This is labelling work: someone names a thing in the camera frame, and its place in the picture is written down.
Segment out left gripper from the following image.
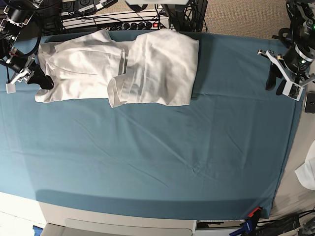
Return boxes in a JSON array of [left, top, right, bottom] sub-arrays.
[[257, 44, 315, 101]]

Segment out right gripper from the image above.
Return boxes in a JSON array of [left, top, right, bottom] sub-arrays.
[[0, 47, 54, 94]]

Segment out white T-shirt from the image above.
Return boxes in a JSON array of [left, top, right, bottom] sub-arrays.
[[35, 29, 199, 107]]

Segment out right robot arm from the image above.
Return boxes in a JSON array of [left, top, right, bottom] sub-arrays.
[[0, 0, 62, 94]]

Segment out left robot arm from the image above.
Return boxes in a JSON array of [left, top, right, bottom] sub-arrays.
[[257, 0, 315, 101]]

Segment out silver phone at edge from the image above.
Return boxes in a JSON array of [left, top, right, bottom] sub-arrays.
[[304, 91, 315, 114]]

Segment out teal table cover cloth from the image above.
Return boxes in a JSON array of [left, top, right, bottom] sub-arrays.
[[0, 33, 303, 220]]

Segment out white cloth at right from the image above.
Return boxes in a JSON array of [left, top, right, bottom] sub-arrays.
[[295, 146, 315, 191]]

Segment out orange blue clamp bottom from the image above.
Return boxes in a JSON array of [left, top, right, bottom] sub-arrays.
[[229, 207, 262, 236]]

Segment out beige drawer cabinet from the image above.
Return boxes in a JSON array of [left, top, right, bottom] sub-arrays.
[[39, 202, 194, 236]]

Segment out white overhead mount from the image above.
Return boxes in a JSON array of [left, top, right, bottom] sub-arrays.
[[126, 0, 189, 5]]

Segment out power strip with red switch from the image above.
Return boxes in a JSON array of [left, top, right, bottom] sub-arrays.
[[105, 20, 167, 31]]

